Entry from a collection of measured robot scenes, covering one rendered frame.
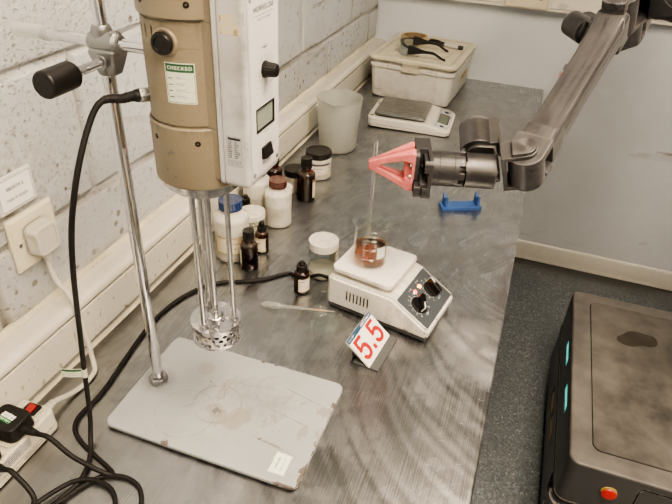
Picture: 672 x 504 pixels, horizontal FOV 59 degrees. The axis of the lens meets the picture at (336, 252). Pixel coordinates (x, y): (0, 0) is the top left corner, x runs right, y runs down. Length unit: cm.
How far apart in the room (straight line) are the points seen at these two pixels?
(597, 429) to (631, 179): 129
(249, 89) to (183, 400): 52
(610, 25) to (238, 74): 77
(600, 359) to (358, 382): 93
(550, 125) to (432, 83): 112
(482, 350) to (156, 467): 56
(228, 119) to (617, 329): 147
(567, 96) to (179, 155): 66
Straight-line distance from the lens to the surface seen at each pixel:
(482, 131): 102
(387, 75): 213
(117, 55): 70
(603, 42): 116
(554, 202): 264
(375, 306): 105
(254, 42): 59
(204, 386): 96
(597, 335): 183
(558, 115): 104
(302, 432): 89
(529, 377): 217
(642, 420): 164
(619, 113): 250
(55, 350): 100
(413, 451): 90
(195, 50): 60
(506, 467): 189
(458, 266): 126
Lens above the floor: 145
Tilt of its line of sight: 34 degrees down
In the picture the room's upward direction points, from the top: 3 degrees clockwise
